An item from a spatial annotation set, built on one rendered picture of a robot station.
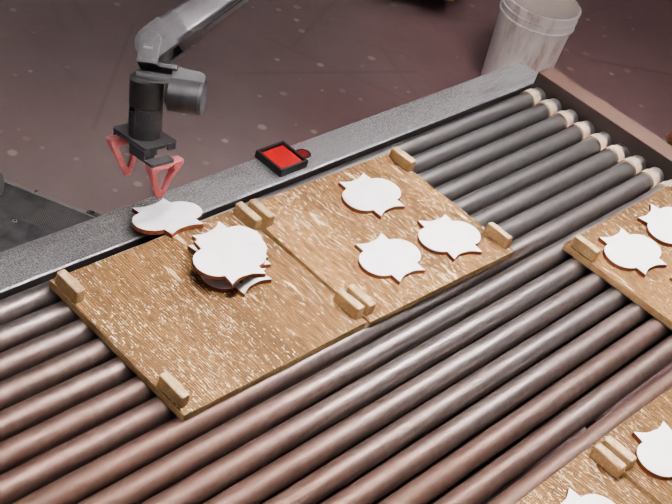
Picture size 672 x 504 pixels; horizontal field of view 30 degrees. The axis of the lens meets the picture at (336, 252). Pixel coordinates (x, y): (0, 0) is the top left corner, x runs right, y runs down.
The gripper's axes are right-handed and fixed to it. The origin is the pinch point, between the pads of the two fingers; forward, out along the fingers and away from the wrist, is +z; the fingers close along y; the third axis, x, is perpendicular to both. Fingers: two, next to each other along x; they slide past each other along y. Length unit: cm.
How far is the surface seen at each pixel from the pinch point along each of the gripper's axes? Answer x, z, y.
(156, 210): -4.7, 8.1, 2.3
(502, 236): -61, 13, -33
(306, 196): -33.7, 9.2, -5.9
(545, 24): -251, 47, 105
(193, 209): -10.6, 7.9, -1.0
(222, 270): -1.6, 7.5, -21.3
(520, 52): -248, 60, 112
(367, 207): -42.1, 9.9, -14.3
